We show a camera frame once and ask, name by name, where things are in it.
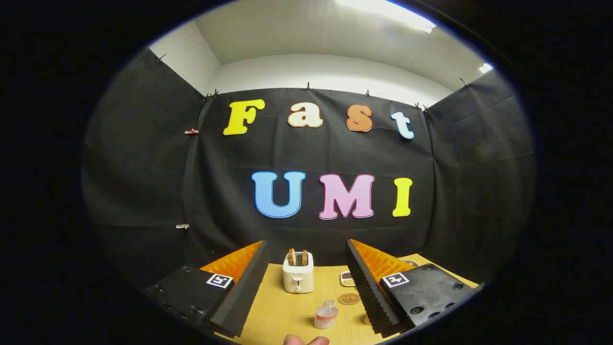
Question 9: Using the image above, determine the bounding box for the clear juice bottle red label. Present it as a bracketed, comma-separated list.
[314, 300, 339, 330]

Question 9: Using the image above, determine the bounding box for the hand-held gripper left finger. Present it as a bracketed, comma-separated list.
[143, 240, 270, 339]

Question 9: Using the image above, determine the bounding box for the wooden table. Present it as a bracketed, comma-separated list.
[216, 254, 479, 345]

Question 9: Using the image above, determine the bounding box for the white toaster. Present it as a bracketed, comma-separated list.
[282, 252, 315, 294]

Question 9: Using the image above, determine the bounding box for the black backdrop cloth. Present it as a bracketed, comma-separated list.
[81, 48, 534, 288]

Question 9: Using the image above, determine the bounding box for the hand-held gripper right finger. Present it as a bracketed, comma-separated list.
[345, 239, 481, 336]

